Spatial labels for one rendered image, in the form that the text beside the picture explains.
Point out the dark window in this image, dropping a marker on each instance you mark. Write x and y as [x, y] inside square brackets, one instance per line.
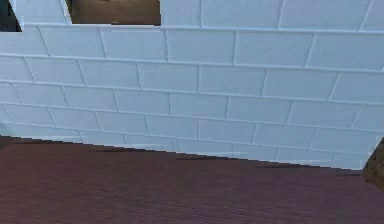
[7, 20]

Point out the brown framed wall picture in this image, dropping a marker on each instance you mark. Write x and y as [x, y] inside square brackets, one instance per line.
[115, 11]

